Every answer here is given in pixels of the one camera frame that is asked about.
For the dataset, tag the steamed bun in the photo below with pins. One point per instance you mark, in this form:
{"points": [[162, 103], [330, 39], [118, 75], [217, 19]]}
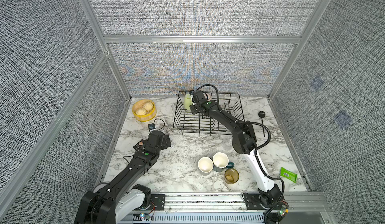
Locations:
{"points": [[148, 106], [141, 111]]}

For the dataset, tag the dark green mug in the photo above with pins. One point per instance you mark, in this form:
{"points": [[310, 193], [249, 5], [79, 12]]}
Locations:
{"points": [[221, 162]]}

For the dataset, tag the left steamed bun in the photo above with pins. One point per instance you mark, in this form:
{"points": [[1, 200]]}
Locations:
{"points": [[141, 111]]}

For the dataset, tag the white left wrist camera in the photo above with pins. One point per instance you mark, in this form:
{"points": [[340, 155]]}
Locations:
{"points": [[151, 127]]}

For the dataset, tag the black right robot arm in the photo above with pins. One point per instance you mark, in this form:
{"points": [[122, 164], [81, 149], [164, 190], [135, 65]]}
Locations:
{"points": [[271, 189]]}

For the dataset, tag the grey mug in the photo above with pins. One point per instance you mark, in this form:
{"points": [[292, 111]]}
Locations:
{"points": [[205, 166]]}

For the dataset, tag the right steamed bun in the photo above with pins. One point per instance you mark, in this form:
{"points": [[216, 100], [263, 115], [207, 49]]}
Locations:
{"points": [[148, 106]]}

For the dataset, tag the black wire dish rack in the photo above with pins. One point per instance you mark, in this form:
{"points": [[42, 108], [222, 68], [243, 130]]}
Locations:
{"points": [[208, 123]]}

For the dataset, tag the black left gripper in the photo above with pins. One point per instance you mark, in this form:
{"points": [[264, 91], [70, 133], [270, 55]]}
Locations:
{"points": [[164, 144]]}

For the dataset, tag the small brown black packet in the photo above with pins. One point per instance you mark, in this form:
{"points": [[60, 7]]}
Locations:
{"points": [[139, 146]]}

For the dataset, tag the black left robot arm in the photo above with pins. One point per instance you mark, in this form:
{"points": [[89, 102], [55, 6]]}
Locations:
{"points": [[111, 202]]}

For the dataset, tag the green snack packet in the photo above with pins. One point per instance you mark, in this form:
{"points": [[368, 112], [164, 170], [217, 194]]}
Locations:
{"points": [[288, 175]]}

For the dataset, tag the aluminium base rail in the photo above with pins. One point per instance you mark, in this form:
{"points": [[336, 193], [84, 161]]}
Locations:
{"points": [[230, 208]]}

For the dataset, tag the pink iridescent mug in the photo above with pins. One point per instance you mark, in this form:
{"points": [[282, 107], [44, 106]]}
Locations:
{"points": [[208, 96]]}

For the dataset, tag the amber glass cup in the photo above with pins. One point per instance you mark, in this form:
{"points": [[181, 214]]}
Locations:
{"points": [[231, 176]]}

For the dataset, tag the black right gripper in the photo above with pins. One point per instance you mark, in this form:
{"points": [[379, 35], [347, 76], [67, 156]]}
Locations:
{"points": [[192, 109]]}

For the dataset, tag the light green mug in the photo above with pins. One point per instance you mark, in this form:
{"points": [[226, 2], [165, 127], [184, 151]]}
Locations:
{"points": [[187, 101]]}

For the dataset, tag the black ladle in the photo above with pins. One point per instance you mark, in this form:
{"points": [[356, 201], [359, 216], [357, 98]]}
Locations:
{"points": [[262, 115]]}

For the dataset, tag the yellow bamboo steamer basket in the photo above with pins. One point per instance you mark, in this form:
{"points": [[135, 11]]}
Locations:
{"points": [[149, 116]]}

